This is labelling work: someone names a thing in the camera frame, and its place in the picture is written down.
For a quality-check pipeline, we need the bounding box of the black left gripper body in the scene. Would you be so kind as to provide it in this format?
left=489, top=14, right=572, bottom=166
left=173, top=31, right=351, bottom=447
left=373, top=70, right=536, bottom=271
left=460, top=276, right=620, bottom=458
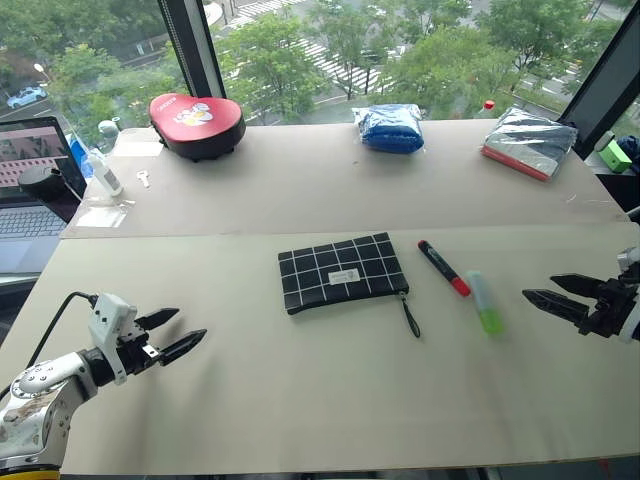
left=117, top=323, right=164, bottom=377

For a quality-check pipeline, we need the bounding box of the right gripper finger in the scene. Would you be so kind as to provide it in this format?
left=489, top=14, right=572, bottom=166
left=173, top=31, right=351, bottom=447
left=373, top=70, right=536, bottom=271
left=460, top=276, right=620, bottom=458
left=549, top=273, right=609, bottom=299
left=522, top=288, right=596, bottom=326

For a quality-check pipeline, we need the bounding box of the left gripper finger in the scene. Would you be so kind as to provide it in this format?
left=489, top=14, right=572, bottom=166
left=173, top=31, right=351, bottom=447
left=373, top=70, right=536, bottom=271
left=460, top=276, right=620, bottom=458
left=135, top=307, right=180, bottom=331
left=158, top=328, right=208, bottom=366

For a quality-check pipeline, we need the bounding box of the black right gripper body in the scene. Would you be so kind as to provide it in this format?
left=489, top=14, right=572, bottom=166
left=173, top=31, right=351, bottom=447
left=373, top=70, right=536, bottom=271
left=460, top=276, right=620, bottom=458
left=578, top=277, right=640, bottom=338

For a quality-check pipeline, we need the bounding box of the green highlighter pen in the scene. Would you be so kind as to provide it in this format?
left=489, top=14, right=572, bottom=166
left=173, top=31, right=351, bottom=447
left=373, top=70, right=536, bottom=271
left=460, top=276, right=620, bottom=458
left=465, top=270, right=505, bottom=336

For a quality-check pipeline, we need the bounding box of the black marker with red cap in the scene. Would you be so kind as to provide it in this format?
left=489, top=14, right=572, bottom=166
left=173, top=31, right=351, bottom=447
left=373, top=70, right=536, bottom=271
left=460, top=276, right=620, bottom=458
left=417, top=239, right=472, bottom=299

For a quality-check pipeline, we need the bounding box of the black grid pencil pouch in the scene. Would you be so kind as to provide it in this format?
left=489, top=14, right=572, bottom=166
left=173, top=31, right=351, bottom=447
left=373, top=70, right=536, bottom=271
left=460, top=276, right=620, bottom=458
left=277, top=231, right=422, bottom=339

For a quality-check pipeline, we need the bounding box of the red heart-shaped case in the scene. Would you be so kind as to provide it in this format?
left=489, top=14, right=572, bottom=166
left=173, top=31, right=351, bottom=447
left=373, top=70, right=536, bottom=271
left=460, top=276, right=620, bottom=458
left=148, top=93, right=247, bottom=162

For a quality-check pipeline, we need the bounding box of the laptop computer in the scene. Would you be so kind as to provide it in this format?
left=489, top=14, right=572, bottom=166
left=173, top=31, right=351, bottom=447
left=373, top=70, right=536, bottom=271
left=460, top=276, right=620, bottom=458
left=0, top=116, right=89, bottom=276

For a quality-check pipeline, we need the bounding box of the clear plastic sheet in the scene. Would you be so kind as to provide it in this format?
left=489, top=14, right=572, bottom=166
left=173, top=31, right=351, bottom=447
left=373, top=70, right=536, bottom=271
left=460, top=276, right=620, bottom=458
left=74, top=197, right=136, bottom=229

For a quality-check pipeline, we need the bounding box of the green box-shaped gadget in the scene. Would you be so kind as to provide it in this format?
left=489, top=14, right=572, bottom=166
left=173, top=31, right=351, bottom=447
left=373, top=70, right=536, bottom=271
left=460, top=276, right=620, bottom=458
left=593, top=130, right=634, bottom=175

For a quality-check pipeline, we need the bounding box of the dark blue crumpled cloth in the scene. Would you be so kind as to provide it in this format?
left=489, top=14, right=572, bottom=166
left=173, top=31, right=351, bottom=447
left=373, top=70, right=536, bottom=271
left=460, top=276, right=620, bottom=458
left=617, top=134, right=640, bottom=174

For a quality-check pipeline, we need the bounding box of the small white squeeze bottle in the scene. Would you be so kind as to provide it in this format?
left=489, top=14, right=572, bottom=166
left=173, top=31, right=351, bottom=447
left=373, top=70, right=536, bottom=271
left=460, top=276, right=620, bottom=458
left=85, top=152, right=125, bottom=199

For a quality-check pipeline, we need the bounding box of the grey clothing pack, red edge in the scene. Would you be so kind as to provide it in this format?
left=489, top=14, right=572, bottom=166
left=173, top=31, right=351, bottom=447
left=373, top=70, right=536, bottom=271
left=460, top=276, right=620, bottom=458
left=480, top=106, right=579, bottom=183

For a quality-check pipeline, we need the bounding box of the blue plastic bag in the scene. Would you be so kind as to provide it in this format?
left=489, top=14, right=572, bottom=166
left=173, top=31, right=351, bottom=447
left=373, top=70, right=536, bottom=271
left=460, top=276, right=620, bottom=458
left=67, top=132, right=94, bottom=176

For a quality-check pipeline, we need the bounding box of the grey-green round container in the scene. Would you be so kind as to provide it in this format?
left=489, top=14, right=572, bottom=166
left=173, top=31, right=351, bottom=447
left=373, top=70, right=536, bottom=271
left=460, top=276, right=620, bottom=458
left=97, top=117, right=121, bottom=151

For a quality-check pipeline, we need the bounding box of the blue cloth in plastic bag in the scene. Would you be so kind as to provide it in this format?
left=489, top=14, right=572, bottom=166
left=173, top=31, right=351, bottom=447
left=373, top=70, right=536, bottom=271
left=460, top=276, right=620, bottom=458
left=351, top=103, right=426, bottom=155

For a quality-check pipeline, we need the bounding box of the light blue car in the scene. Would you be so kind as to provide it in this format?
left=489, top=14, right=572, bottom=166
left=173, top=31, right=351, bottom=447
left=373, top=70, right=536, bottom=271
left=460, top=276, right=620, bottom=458
left=5, top=85, right=49, bottom=110

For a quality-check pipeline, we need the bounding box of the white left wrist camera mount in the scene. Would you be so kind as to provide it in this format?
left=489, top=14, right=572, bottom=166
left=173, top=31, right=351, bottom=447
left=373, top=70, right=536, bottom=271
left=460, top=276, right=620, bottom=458
left=88, top=293, right=139, bottom=386

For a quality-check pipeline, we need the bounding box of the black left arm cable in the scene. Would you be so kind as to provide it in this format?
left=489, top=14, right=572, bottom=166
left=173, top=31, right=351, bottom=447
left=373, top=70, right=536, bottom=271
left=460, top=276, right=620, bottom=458
left=0, top=291, right=99, bottom=401

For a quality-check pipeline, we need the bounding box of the black window frame post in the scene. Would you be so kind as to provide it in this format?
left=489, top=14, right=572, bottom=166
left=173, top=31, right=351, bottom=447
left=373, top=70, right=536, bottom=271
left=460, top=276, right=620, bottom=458
left=157, top=0, right=227, bottom=101
left=557, top=0, right=640, bottom=156

